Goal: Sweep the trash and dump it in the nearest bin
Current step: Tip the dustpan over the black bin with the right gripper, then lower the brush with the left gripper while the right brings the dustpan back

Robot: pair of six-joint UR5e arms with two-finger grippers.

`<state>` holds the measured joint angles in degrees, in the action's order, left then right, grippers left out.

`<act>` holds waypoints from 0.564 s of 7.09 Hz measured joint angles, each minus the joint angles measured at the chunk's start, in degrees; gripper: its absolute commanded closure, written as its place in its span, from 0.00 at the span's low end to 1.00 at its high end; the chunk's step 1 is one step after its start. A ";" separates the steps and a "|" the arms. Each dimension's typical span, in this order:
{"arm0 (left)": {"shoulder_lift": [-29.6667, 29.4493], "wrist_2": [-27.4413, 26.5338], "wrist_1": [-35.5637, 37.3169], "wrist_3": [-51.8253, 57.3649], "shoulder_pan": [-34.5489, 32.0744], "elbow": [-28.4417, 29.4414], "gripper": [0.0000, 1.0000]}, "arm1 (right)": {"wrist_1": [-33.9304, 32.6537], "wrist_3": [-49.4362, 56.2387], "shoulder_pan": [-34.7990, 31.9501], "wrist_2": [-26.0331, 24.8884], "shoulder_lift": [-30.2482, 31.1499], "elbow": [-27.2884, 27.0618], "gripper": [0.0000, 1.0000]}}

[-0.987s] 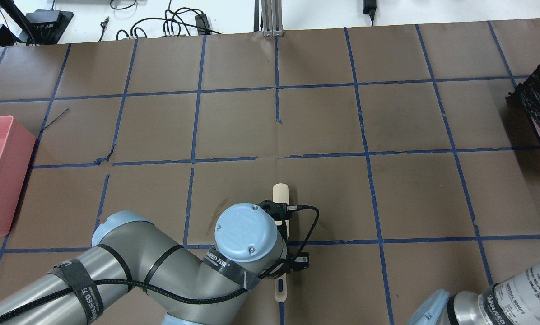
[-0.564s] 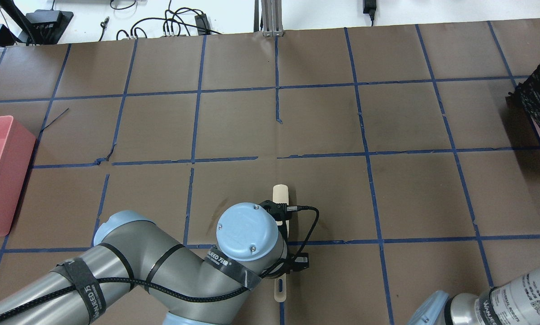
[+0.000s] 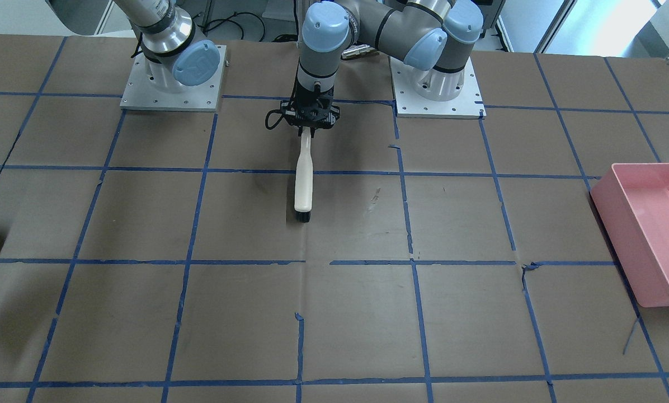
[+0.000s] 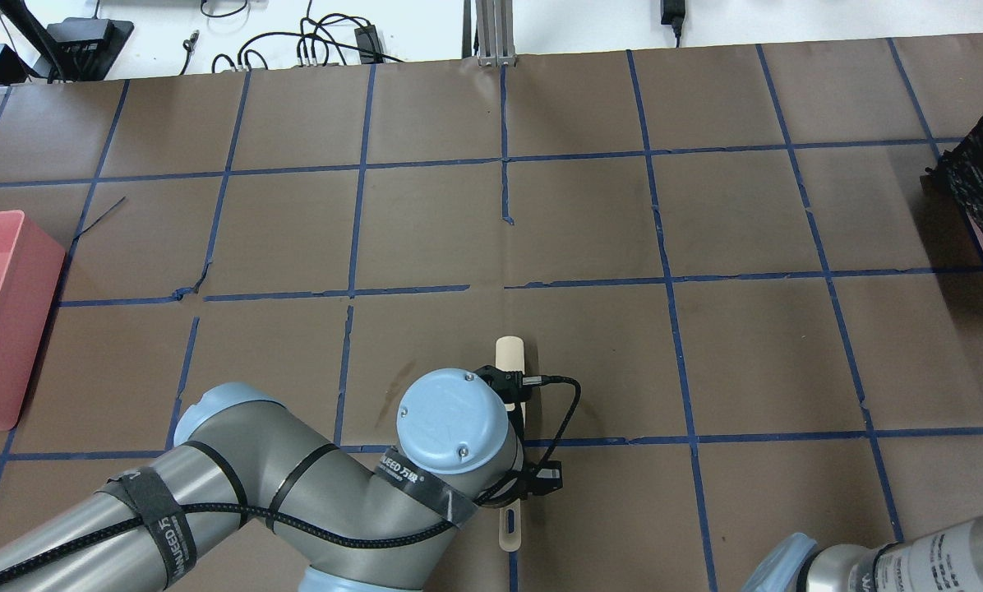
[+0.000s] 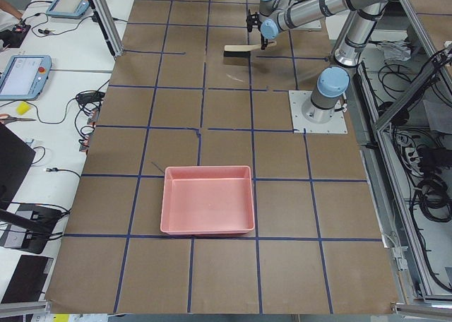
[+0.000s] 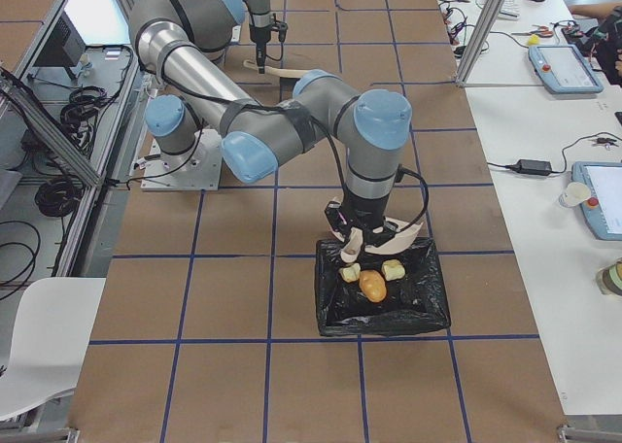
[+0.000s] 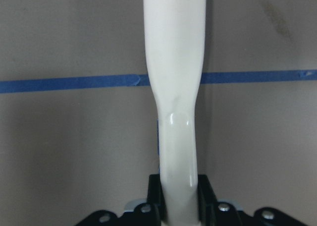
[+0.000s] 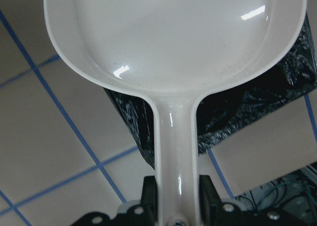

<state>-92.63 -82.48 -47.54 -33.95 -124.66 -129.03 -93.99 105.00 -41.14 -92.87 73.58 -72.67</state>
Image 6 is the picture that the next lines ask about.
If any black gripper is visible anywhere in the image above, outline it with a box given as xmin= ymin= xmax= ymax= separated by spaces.
xmin=325 ymin=192 xmax=399 ymax=242
xmin=249 ymin=13 xmax=288 ymax=72

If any bread piece with crust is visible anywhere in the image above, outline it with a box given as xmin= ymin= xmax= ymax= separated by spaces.
xmin=338 ymin=263 xmax=361 ymax=283

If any brown potato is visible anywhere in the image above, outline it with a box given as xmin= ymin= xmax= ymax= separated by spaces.
xmin=359 ymin=270 xmax=387 ymax=303

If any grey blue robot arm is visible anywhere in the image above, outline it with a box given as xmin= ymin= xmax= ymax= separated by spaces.
xmin=243 ymin=0 xmax=288 ymax=74
xmin=129 ymin=0 xmax=420 ymax=250

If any black bag lined bin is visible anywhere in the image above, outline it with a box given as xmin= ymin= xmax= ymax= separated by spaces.
xmin=315 ymin=237 xmax=451 ymax=336

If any black power adapter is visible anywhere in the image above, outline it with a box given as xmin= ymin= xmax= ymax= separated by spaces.
xmin=504 ymin=158 xmax=553 ymax=176

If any white side table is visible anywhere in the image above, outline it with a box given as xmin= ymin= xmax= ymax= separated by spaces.
xmin=465 ymin=0 xmax=621 ymax=415

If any white paper cup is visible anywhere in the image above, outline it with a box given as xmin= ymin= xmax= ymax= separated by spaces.
xmin=558 ymin=181 xmax=592 ymax=208

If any blue teach pendant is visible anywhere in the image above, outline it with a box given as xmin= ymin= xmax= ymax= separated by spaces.
xmin=528 ymin=45 xmax=604 ymax=94
xmin=571 ymin=161 xmax=621 ymax=241

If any white chair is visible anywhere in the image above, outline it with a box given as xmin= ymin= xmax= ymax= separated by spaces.
xmin=1 ymin=277 xmax=106 ymax=421

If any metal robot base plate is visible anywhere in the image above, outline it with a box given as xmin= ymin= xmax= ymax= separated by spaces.
xmin=140 ymin=129 xmax=223 ymax=191

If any aluminium frame post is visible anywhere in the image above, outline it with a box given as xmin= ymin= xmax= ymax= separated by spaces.
xmin=455 ymin=0 xmax=504 ymax=87

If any black cables bundle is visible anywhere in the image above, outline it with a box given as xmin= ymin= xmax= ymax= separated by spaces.
xmin=0 ymin=85 xmax=121 ymax=289

